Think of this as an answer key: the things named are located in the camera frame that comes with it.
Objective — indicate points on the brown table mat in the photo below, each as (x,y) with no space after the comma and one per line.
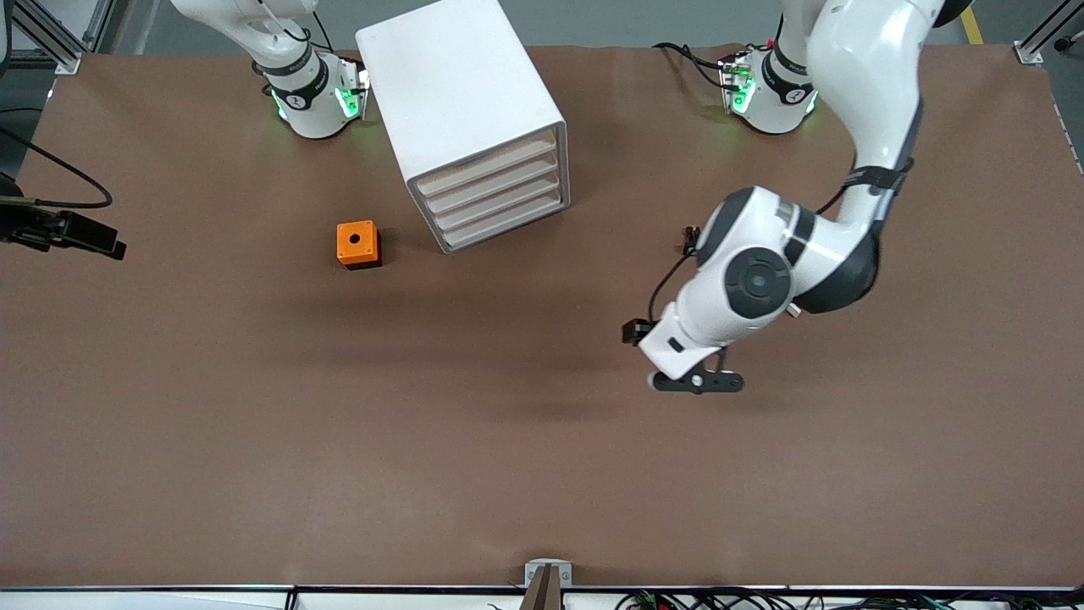
(423,440)

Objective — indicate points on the white table edge rail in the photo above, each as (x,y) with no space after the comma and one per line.
(169,600)

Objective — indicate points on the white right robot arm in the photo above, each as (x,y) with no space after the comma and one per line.
(305,93)

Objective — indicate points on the small black switch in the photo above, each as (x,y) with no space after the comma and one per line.
(689,241)

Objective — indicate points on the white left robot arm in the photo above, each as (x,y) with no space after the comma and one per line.
(864,68)

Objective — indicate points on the orange box with hole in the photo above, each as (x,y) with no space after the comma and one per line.
(366,243)

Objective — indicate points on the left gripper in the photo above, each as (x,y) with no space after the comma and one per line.
(630,332)

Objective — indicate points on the aluminium frame strut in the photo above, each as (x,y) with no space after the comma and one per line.
(1037,42)
(59,47)

